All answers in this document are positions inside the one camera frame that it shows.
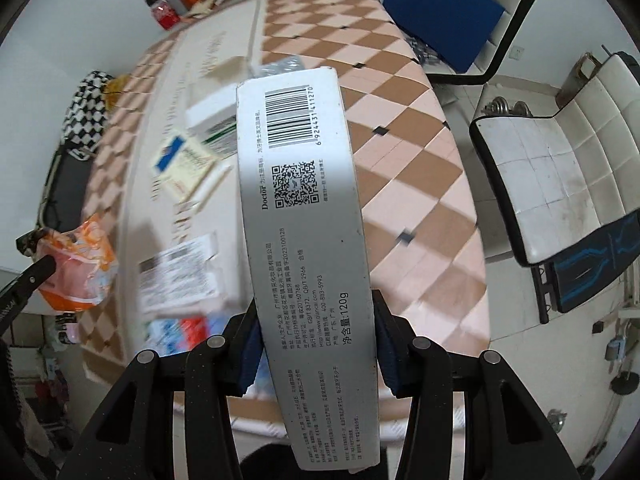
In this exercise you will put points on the orange snack bag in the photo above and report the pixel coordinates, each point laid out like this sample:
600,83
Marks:
85,266

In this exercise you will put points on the green white medicine box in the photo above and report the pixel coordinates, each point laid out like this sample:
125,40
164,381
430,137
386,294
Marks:
212,122

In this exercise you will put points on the checkered black white bag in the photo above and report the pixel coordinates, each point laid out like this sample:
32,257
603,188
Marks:
86,116

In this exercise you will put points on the white leather chair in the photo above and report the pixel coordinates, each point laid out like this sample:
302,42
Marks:
559,178

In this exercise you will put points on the long grey toothpaste box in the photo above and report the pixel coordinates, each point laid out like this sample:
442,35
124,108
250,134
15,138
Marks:
308,265

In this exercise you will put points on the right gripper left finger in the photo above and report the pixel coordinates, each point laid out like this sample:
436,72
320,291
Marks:
130,434

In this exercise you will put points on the white barcode paper box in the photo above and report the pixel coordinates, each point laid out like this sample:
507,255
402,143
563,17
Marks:
180,276

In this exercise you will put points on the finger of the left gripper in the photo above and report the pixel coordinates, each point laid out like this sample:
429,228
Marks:
17,293

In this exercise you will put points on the red soda bottle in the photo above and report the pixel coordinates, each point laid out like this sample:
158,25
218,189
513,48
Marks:
163,13

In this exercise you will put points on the blue black scale board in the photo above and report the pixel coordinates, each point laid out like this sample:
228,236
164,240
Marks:
587,267

